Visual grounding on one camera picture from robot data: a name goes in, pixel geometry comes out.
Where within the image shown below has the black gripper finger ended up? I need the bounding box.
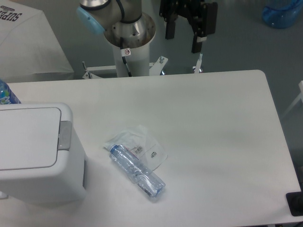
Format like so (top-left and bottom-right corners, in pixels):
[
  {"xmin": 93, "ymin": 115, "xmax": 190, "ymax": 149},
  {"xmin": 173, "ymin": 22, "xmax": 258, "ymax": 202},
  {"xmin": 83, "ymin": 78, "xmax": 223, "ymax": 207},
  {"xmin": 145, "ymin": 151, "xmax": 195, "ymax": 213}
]
[
  {"xmin": 188, "ymin": 17, "xmax": 207, "ymax": 53},
  {"xmin": 165, "ymin": 15, "xmax": 176, "ymax": 40}
]

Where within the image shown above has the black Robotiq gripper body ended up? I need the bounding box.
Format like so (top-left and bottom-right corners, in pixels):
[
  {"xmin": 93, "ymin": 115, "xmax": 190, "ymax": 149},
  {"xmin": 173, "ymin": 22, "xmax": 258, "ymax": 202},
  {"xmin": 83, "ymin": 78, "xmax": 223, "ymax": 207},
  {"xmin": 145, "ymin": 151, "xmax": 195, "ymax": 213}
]
[{"xmin": 159, "ymin": 0, "xmax": 218, "ymax": 35}]

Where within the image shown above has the white push-lid trash can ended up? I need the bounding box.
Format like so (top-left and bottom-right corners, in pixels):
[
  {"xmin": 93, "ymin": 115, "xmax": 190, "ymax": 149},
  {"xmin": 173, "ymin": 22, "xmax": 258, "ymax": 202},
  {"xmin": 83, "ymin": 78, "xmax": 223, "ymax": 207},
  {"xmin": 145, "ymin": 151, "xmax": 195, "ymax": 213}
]
[{"xmin": 0, "ymin": 103, "xmax": 87, "ymax": 203}]

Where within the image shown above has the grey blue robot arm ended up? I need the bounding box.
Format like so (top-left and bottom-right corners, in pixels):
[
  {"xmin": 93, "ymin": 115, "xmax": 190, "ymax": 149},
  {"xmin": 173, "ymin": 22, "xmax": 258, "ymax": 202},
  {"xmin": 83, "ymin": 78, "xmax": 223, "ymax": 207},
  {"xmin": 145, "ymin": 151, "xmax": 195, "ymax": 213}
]
[{"xmin": 76, "ymin": 0, "xmax": 218, "ymax": 53}]

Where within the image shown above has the blue water jug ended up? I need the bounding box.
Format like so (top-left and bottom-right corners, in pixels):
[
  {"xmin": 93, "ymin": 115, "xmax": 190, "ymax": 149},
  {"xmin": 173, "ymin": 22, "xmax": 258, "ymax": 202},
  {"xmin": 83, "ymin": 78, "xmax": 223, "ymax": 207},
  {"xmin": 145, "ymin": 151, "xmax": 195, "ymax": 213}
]
[{"xmin": 261, "ymin": 0, "xmax": 303, "ymax": 29}]

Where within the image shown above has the clear plastic bag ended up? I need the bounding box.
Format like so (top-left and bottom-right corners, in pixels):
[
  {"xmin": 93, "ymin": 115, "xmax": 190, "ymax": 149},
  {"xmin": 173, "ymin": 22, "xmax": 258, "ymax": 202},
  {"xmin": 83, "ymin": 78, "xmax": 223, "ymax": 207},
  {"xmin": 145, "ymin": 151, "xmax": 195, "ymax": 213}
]
[{"xmin": 104, "ymin": 125, "xmax": 168, "ymax": 171}]

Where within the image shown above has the white printed cloth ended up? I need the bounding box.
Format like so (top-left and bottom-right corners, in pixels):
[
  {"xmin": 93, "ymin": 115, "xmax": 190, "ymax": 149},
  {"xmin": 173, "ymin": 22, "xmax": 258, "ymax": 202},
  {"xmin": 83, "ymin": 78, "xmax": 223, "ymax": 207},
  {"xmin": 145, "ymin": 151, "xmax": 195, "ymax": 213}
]
[{"xmin": 0, "ymin": 0, "xmax": 74, "ymax": 82}]

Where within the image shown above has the clear empty plastic bottle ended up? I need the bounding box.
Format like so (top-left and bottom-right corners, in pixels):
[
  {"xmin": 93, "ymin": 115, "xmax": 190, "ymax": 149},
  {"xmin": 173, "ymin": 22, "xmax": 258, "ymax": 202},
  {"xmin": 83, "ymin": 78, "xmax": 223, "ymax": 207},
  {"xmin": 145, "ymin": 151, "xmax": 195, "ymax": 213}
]
[{"xmin": 109, "ymin": 145, "xmax": 166, "ymax": 198}]

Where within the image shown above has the blue labelled drink bottle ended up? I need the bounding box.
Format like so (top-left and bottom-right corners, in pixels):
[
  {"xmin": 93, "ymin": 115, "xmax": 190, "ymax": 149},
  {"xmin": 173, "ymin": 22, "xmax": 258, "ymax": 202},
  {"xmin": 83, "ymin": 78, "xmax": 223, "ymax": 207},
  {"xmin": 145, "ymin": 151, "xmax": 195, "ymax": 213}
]
[{"xmin": 0, "ymin": 80, "xmax": 21, "ymax": 105}]

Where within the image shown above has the black device at table edge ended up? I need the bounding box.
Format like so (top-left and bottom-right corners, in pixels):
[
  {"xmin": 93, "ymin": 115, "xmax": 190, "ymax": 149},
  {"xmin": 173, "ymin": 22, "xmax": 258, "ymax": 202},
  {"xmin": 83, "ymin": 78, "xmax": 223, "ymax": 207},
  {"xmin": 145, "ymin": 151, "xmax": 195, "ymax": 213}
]
[{"xmin": 286, "ymin": 192, "xmax": 303, "ymax": 217}]

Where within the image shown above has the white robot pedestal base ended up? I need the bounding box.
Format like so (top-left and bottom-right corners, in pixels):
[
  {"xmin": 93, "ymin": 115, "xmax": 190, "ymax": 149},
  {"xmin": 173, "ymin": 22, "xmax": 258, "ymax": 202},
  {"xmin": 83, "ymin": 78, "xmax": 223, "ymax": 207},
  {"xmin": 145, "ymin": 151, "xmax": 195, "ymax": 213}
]
[{"xmin": 82, "ymin": 43, "xmax": 169, "ymax": 79}]

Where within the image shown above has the white frame at right edge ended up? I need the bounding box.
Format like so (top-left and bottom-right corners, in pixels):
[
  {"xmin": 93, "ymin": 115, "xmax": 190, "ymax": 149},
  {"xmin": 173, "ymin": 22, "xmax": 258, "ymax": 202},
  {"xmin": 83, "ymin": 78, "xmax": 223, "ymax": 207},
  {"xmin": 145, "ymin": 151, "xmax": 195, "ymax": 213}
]
[{"xmin": 281, "ymin": 81, "xmax": 303, "ymax": 119}]

